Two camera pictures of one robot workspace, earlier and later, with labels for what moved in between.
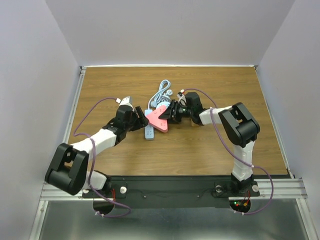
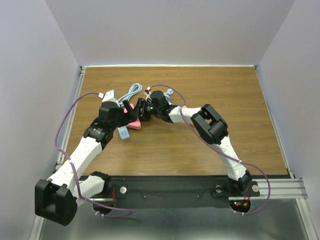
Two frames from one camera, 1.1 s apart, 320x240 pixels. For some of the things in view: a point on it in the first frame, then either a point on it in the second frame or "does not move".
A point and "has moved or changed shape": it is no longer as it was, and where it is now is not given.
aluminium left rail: (73, 103) does not move
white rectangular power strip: (149, 132) has moved or changed shape
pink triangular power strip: (154, 120) has moved or changed shape
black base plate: (170, 191) does not move
